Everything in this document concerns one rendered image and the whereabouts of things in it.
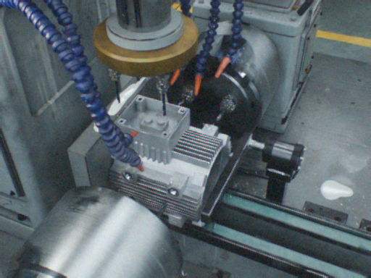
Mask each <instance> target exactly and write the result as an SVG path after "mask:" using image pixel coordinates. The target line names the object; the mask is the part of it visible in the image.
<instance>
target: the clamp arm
mask: <svg viewBox="0 0 371 278"><path fill-rule="evenodd" d="M252 136H253V134H251V133H248V132H244V134H243V135H242V137H241V139H240V140H239V143H238V144H237V147H236V148H235V149H234V152H233V153H232V152H230V154H229V161H228V163H227V165H226V167H225V168H224V170H223V172H222V173H221V175H220V177H219V179H218V181H217V182H216V185H215V186H214V189H213V191H212V192H211V194H210V196H209V197H208V199H207V201H206V203H203V204H202V205H201V222H203V223H205V224H210V222H211V220H212V218H213V217H214V214H215V213H216V211H217V209H218V207H219V204H220V203H221V201H222V199H223V198H224V195H225V193H226V192H227V189H228V188H229V185H230V184H231V182H232V180H233V178H234V175H235V174H236V172H237V170H238V168H239V167H240V164H241V162H242V160H243V158H244V157H245V154H246V152H247V151H248V150H249V149H252V148H251V147H249V145H250V146H253V143H250V142H254V140H252Z"/></svg>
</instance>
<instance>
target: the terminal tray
mask: <svg viewBox="0 0 371 278"><path fill-rule="evenodd" d="M162 106H163V103H162V101H158V100H155V99H153V98H147V97H145V96H140V95H137V96H136V97H135V98H134V99H133V101H132V102H131V104H129V105H128V107H127V108H126V109H125V110H124V111H123V113H121V115H120V116H119V117H118V119H116V120H115V122H114V123H115V124H116V125H117V126H118V127H119V128H120V129H121V131H122V132H123V134H125V133H128V134H130V133H132V132H134V131H138V134H137V135H136V136H135V137H134V139H133V143H132V144H131V145H130V146H129V147H128V148H132V149H134V150H135V151H136V152H137V153H138V155H141V158H142V159H143V158H144V157H146V159H147V160H149V159H152V161H153V162H155V161H156V160H157V162H158V164H160V163H161V162H163V164H164V165H167V164H170V162H171V159H172V152H173V151H174V147H176V146H175V145H176V143H178V140H180V137H182V134H183V133H184V132H186V130H187V131H188V129H190V123H191V110H190V109H186V108H184V107H182V106H176V105H174V104H168V103H165V106H166V116H163V113H164V111H162ZM148 112H151V113H148ZM147 113H148V114H147ZM157 114H158V116H157ZM144 115H146V116H144ZM161 116H162V117H161ZM168 116H169V118H168ZM170 116H171V117H172V119H171V118H170ZM157 117H158V118H157ZM166 117H167V118H166ZM142 120H143V121H142ZM174 120H175V124H174ZM169 121H170V123H169ZM129 125H130V126H129ZM168 125H169V126H168ZM172 126H173V127H174V128H172ZM167 128H169V130H170V131H168V129H167ZM171 129H172V130H171ZM151 132H153V133H151Z"/></svg>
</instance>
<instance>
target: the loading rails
mask: <svg viewBox="0 0 371 278"><path fill-rule="evenodd" d="M228 193H229V195H231V194H232V195H231V198H230V196H229V195H228ZM228 197H229V198H228ZM227 198H228V199H227ZM224 202H225V203H224ZM160 220H161V221H162V222H163V223H164V224H165V225H166V226H167V228H168V229H170V231H171V233H172V234H173V236H174V237H175V239H176V240H178V242H179V243H178V245H179V246H180V250H181V253H182V254H183V259H185V260H186V261H190V262H192V263H194V264H198V265H199V266H203V267H205V268H207V269H211V270H212V274H211V275H210V277H209V278H231V277H232V278H371V232H367V231H365V230H363V229H358V228H356V227H352V226H349V225H347V224H342V223H340V222H337V221H333V220H331V219H328V218H324V217H322V216H319V215H314V214H312V213H309V212H306V211H303V210H301V209H297V208H294V207H292V206H287V205H285V204H281V203H278V202H276V201H271V200H269V199H267V198H263V197H260V196H258V195H253V194H251V193H247V192H245V191H242V190H237V189H235V188H231V187H229V188H228V189H227V192H226V193H225V196H224V198H223V199H222V201H221V203H220V204H219V207H218V209H217V211H216V213H215V214H214V217H213V218H212V220H211V222H210V224H211V225H210V224H204V228H203V227H202V228H201V227H199V226H197V225H195V224H192V222H191V223H190V224H188V223H186V222H185V223H184V224H183V226H182V227H177V226H175V225H173V224H169V219H168V215H166V214H161V216H160ZM212 222H214V223H212ZM215 224H216V227H215V228H216V229H215V230H214V226H215ZM207 225H210V226H207Z"/></svg>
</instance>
